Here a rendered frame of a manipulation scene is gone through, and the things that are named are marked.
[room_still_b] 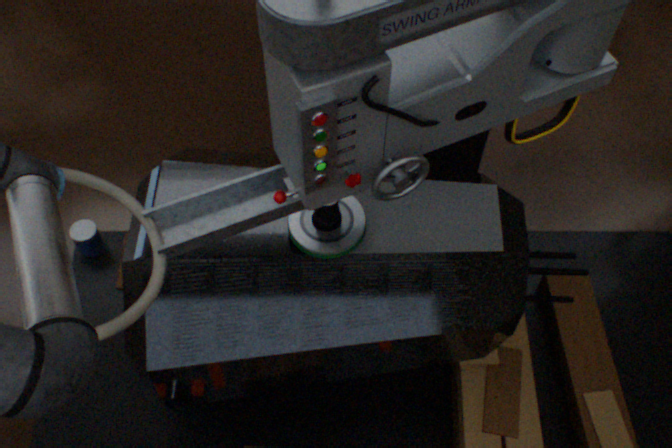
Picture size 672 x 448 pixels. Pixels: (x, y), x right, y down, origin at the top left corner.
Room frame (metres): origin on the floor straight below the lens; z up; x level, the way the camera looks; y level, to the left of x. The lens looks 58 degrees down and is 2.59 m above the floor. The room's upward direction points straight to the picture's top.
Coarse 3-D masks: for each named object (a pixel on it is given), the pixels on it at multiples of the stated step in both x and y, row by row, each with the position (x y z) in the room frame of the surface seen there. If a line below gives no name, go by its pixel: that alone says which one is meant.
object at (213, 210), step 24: (216, 192) 1.03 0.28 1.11; (240, 192) 1.05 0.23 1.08; (264, 192) 1.05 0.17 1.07; (144, 216) 0.95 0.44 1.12; (168, 216) 0.98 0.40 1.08; (192, 216) 0.98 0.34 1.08; (216, 216) 0.98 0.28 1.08; (240, 216) 0.98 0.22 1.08; (264, 216) 0.96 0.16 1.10; (168, 240) 0.91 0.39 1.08; (192, 240) 0.89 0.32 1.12; (216, 240) 0.91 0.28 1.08
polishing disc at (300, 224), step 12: (348, 204) 1.15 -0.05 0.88; (360, 204) 1.15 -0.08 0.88; (300, 216) 1.11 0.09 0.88; (348, 216) 1.11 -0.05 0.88; (360, 216) 1.11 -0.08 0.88; (300, 228) 1.07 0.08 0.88; (312, 228) 1.07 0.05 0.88; (348, 228) 1.07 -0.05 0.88; (360, 228) 1.07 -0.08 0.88; (300, 240) 1.03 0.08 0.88; (312, 240) 1.03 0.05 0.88; (324, 240) 1.03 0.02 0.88; (336, 240) 1.03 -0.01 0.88; (348, 240) 1.03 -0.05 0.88; (324, 252) 0.99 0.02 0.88; (336, 252) 1.00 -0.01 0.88
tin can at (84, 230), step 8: (80, 224) 1.55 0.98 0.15; (88, 224) 1.55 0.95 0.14; (72, 232) 1.51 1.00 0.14; (80, 232) 1.51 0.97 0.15; (88, 232) 1.51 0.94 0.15; (96, 232) 1.52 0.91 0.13; (80, 240) 1.48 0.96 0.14; (88, 240) 1.48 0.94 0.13; (96, 240) 1.50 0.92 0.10; (80, 248) 1.48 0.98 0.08; (88, 248) 1.47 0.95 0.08; (96, 248) 1.49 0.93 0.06; (88, 256) 1.47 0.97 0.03
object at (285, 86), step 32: (352, 64) 1.03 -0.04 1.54; (384, 64) 1.03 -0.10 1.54; (288, 96) 1.02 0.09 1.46; (320, 96) 0.97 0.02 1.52; (352, 96) 1.00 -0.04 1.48; (384, 96) 1.03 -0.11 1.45; (288, 128) 1.03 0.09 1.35; (352, 128) 1.00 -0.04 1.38; (384, 128) 1.04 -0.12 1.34; (288, 160) 1.05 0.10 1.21; (320, 192) 0.97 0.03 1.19; (352, 192) 1.01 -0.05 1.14
